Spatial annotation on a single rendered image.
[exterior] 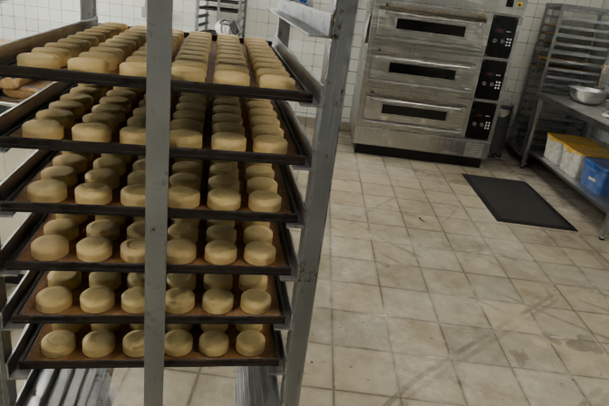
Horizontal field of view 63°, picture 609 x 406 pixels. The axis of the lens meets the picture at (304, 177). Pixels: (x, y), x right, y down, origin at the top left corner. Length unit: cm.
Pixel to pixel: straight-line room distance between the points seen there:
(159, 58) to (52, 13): 654
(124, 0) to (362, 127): 330
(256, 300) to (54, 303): 30
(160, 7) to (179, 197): 26
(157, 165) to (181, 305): 24
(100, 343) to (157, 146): 37
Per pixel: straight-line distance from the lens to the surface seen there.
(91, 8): 129
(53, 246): 82
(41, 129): 74
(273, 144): 71
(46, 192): 77
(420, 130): 563
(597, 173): 519
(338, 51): 66
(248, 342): 90
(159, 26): 66
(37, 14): 728
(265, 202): 74
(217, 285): 87
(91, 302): 85
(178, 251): 78
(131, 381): 240
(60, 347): 92
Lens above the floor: 163
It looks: 20 degrees down
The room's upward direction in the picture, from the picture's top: 7 degrees clockwise
